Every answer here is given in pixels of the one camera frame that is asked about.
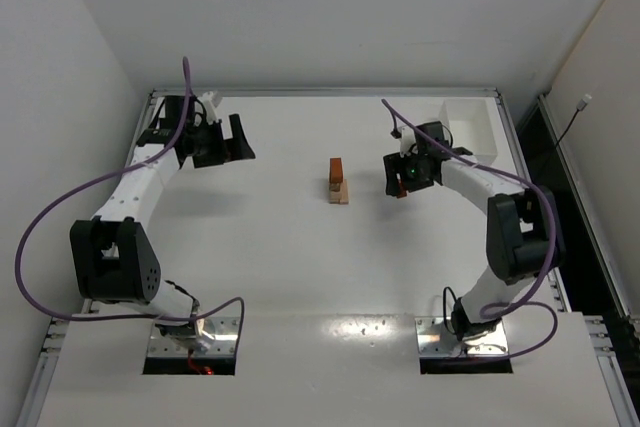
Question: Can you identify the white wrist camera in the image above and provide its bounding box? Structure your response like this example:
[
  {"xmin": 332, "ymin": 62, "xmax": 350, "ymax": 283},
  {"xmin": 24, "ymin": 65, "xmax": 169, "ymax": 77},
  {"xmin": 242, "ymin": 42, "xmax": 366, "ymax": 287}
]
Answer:
[
  {"xmin": 197, "ymin": 91, "xmax": 222, "ymax": 124},
  {"xmin": 391, "ymin": 127, "xmax": 417, "ymax": 157}
]

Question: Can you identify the metal base plate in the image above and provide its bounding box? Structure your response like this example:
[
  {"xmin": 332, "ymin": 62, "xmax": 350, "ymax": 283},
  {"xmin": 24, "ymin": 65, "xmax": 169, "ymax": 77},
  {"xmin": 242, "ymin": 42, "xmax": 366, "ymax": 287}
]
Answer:
[
  {"xmin": 147, "ymin": 316, "xmax": 240, "ymax": 358},
  {"xmin": 415, "ymin": 316, "xmax": 509, "ymax": 360}
]

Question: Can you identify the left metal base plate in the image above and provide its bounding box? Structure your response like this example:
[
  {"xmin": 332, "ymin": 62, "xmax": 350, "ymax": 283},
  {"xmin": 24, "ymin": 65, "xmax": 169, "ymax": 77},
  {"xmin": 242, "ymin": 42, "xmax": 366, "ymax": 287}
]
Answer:
[{"xmin": 147, "ymin": 316, "xmax": 240, "ymax": 358}]

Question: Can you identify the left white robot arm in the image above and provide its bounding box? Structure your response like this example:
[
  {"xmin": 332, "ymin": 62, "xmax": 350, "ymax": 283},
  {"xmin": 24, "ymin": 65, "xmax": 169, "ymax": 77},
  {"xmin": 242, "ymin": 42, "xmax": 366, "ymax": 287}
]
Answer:
[{"xmin": 70, "ymin": 91, "xmax": 255, "ymax": 350}]

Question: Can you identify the long light wood plank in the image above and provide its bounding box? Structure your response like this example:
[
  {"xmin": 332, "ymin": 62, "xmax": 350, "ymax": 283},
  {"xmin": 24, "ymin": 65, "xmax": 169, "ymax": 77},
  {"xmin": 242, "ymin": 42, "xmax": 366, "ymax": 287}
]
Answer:
[{"xmin": 329, "ymin": 190, "xmax": 342, "ymax": 204}]

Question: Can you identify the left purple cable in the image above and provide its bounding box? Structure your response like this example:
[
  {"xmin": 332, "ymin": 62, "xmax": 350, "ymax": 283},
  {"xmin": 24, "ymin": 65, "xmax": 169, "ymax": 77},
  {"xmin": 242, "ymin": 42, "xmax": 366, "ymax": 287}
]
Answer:
[{"xmin": 14, "ymin": 56, "xmax": 245, "ymax": 323}]

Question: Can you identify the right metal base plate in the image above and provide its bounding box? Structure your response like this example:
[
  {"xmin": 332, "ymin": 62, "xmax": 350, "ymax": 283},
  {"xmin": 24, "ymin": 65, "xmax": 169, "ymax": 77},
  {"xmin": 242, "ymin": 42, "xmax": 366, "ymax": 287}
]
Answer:
[{"xmin": 415, "ymin": 316, "xmax": 509, "ymax": 360}]

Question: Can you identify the white open box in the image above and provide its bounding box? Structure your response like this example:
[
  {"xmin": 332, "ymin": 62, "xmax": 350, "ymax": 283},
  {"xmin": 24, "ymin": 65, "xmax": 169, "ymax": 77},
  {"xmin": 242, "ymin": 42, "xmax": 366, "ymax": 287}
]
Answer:
[{"xmin": 440, "ymin": 98, "xmax": 498, "ymax": 165}]

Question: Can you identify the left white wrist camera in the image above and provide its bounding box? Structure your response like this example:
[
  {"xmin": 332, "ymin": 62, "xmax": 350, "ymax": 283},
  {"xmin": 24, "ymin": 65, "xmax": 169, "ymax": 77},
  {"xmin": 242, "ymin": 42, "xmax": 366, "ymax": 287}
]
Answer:
[{"xmin": 197, "ymin": 91, "xmax": 222, "ymax": 124}]

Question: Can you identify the red-brown wedge block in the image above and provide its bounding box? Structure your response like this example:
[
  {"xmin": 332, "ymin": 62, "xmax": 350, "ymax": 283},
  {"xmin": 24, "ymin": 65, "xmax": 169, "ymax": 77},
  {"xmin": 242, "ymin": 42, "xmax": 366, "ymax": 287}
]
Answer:
[{"xmin": 395, "ymin": 176, "xmax": 407, "ymax": 199}]

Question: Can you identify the red-brown arch block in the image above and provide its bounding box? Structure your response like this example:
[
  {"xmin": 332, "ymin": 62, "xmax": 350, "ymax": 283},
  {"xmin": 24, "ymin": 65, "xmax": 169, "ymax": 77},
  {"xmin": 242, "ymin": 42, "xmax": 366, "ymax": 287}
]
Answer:
[{"xmin": 329, "ymin": 157, "xmax": 344, "ymax": 184}]

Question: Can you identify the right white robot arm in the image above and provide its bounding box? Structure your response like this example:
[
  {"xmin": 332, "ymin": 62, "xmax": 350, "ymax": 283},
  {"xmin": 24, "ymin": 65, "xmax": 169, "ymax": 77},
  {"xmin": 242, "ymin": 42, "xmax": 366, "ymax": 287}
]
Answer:
[{"xmin": 383, "ymin": 121, "xmax": 565, "ymax": 340}]

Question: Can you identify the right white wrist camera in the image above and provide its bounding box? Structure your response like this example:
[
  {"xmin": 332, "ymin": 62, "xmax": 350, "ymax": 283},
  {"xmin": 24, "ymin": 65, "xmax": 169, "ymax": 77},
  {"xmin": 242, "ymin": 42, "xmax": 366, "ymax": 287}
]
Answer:
[{"xmin": 391, "ymin": 127, "xmax": 417, "ymax": 157}]

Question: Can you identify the black cable with white plug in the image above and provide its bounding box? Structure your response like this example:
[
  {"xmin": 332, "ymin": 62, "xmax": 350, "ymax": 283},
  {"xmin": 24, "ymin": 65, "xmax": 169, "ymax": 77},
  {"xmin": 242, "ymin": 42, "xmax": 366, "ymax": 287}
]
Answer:
[{"xmin": 552, "ymin": 93, "xmax": 593, "ymax": 146}]

